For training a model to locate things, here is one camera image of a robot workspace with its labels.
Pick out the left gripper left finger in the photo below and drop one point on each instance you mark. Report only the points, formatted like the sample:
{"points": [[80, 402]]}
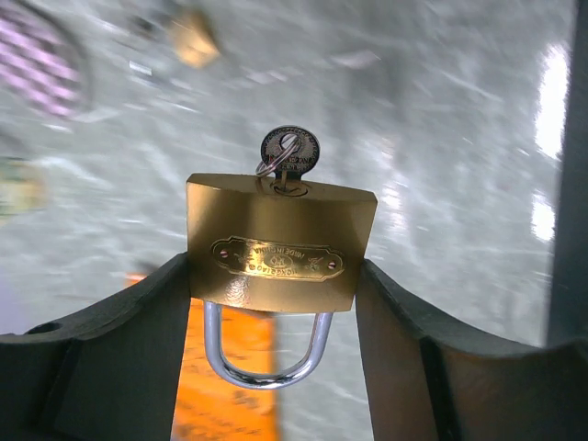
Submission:
{"points": [[107, 372]]}

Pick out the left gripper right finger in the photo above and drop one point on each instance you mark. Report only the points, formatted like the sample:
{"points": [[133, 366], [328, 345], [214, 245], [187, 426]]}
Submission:
{"points": [[430, 376]]}

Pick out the large brass padlock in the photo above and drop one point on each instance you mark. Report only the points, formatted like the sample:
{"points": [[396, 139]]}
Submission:
{"points": [[260, 244]]}

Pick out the silver key with ring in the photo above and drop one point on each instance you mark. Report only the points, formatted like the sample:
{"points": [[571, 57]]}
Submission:
{"points": [[288, 152]]}

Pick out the small brass padlock with keys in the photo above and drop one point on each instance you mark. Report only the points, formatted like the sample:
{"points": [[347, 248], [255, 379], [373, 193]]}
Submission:
{"points": [[169, 41]]}

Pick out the orange potato chips bag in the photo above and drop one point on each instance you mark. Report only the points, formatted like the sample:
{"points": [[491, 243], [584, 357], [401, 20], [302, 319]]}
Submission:
{"points": [[209, 408]]}

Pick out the white tape roll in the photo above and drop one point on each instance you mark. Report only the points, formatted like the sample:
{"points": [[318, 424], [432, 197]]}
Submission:
{"points": [[22, 187]]}

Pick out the pink black zigzag sponge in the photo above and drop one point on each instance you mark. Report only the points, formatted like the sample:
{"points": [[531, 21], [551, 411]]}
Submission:
{"points": [[43, 62]]}

